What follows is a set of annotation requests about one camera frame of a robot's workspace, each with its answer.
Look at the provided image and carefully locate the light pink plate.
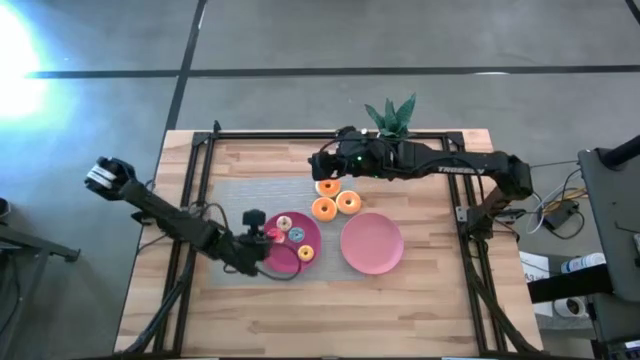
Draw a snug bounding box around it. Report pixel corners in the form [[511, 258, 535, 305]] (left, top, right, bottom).
[[339, 212, 405, 276]]

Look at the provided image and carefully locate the grey cart panel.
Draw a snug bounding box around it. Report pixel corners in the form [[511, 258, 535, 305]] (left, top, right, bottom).
[[578, 148, 640, 304]]

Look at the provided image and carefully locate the black shelf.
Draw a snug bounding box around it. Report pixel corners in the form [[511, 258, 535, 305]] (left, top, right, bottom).
[[527, 277, 614, 304]]

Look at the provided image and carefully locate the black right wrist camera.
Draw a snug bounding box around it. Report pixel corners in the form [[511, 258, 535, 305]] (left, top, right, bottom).
[[337, 126, 374, 151]]

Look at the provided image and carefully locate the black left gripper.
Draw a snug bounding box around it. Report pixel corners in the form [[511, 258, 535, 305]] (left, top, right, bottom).
[[219, 232, 278, 277]]

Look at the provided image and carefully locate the black power adapter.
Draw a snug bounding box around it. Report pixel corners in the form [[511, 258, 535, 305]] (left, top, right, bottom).
[[544, 200, 576, 229]]

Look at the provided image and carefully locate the white bottle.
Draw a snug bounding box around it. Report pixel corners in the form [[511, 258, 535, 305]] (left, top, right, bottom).
[[560, 252, 607, 275]]

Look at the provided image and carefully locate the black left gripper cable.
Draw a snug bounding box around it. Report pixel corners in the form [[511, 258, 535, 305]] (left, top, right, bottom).
[[222, 242, 303, 282]]

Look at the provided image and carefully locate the large toy donut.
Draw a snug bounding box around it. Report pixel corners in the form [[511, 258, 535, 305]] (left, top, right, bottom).
[[311, 196, 339, 223], [335, 189, 363, 216], [315, 178, 343, 199]]

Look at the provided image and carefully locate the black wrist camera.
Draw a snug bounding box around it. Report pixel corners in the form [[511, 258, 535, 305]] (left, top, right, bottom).
[[337, 126, 374, 151], [242, 208, 267, 236]]

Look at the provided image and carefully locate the white paper box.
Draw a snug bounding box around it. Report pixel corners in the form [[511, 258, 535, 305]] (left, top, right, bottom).
[[519, 250, 551, 284]]

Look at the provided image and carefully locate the white tape roll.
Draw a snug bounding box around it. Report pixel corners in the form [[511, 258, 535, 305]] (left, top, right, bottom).
[[553, 297, 586, 319]]

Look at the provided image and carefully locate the green snake plant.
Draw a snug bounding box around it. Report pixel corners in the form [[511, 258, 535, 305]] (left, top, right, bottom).
[[363, 93, 417, 139]]

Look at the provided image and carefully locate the black pole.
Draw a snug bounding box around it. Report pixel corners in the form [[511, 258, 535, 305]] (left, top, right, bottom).
[[599, 134, 640, 169]]

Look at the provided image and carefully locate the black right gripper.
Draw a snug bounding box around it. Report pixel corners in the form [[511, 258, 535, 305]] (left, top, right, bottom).
[[308, 139, 401, 182]]

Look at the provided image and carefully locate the black stand leg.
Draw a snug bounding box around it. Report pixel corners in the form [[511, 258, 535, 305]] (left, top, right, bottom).
[[0, 197, 81, 264]]

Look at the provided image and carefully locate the yellow cable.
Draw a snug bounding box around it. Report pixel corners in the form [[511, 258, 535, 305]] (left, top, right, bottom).
[[542, 187, 589, 214]]

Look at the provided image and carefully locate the dark pink plate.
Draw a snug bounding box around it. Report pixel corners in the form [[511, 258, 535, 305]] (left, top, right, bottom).
[[263, 211, 324, 275]]

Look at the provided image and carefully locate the black aluminium table frame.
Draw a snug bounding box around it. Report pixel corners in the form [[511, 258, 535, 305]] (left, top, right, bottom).
[[119, 119, 544, 359]]

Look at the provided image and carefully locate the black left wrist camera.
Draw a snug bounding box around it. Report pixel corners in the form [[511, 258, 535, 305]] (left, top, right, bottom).
[[242, 208, 267, 236]]

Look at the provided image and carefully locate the white cable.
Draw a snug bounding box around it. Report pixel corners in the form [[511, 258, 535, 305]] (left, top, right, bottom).
[[524, 177, 586, 236]]

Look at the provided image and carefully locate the grey woven placemat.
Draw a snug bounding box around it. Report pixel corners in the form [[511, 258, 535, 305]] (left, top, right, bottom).
[[207, 174, 366, 289]]

